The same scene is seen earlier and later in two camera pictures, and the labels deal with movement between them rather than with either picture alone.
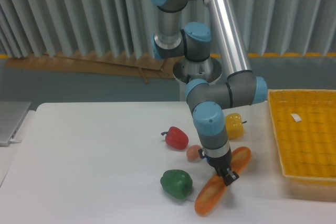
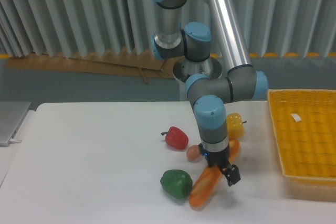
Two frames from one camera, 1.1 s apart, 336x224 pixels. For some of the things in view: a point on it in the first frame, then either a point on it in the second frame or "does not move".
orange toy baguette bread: [240, 159] to [205, 183]
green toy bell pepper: [177, 183] does not move
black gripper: [222, 164] does not move
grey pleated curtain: [52, 13] does not move
